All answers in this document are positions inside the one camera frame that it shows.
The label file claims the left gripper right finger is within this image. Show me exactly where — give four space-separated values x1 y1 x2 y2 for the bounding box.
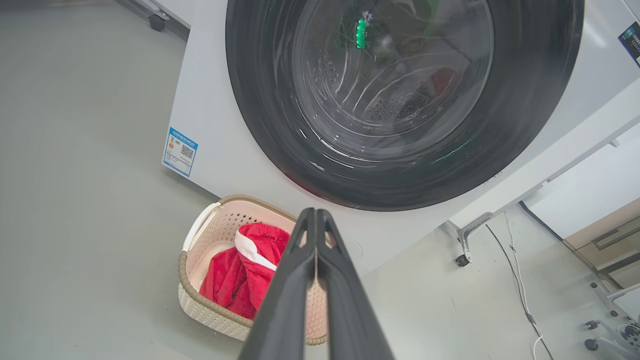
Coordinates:
316 209 396 360

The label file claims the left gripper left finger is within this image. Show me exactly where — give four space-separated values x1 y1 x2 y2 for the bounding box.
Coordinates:
239 207 317 360

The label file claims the red basketball jersey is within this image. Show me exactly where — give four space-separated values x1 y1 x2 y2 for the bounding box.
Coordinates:
199 222 291 321

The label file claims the black-rimmed glass washer door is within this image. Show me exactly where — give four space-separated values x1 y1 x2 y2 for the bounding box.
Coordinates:
225 0 585 212

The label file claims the cream perforated laundry basket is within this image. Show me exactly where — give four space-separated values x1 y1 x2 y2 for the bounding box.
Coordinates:
178 195 331 346

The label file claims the stainless steel washing machine drum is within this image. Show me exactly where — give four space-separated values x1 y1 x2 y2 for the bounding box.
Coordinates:
315 45 456 123

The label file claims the white front-load washing machine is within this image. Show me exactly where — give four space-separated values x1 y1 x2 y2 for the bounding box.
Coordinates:
162 0 640 276

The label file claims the silver metal partition leg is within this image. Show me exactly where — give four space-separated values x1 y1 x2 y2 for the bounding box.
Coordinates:
115 0 172 22
440 211 494 261

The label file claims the blue energy label sticker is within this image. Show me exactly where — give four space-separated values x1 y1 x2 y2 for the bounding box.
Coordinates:
161 126 199 178

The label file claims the grey wheeled stand base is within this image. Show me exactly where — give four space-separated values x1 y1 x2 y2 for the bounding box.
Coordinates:
584 282 640 360

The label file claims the light wooden cabinet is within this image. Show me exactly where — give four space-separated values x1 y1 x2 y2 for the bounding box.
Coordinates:
562 197 640 291

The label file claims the white partition panel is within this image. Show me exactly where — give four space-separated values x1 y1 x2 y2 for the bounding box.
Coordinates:
522 122 640 240

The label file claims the dark blue brand sticker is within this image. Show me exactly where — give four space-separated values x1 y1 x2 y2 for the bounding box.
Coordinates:
618 22 640 68

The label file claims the thin black floor cable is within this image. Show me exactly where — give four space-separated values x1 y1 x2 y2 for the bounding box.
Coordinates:
485 224 556 360

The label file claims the thin white floor cable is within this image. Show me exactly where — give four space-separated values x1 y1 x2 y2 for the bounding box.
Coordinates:
502 212 545 360

